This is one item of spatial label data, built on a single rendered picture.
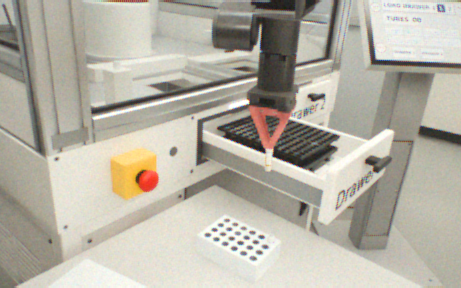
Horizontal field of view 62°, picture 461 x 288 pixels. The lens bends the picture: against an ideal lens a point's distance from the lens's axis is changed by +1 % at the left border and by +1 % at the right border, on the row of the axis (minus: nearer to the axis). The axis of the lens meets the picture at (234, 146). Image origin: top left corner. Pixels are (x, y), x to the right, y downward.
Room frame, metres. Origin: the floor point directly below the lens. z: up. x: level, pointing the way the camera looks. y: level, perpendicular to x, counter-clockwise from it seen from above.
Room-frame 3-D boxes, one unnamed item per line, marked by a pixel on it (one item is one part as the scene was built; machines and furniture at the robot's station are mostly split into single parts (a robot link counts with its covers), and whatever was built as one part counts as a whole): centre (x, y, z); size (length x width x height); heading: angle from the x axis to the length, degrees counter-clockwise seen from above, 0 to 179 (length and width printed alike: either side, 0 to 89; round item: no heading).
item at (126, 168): (0.61, 0.18, 0.88); 0.07 x 0.05 x 0.07; 142
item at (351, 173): (0.69, -0.26, 0.87); 0.29 x 0.02 x 0.11; 142
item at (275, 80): (0.59, -0.06, 1.08); 0.10 x 0.07 x 0.07; 165
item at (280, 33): (0.59, -0.05, 1.14); 0.07 x 0.06 x 0.07; 79
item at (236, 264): (0.55, -0.02, 0.78); 0.12 x 0.08 x 0.04; 56
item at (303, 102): (1.13, -0.21, 0.87); 0.29 x 0.02 x 0.11; 142
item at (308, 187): (0.82, -0.09, 0.86); 0.40 x 0.26 x 0.06; 52
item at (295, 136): (0.82, -0.10, 0.87); 0.22 x 0.18 x 0.06; 52
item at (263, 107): (0.59, -0.06, 1.01); 0.07 x 0.07 x 0.09; 75
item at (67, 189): (1.21, 0.34, 0.87); 1.02 x 0.95 x 0.14; 142
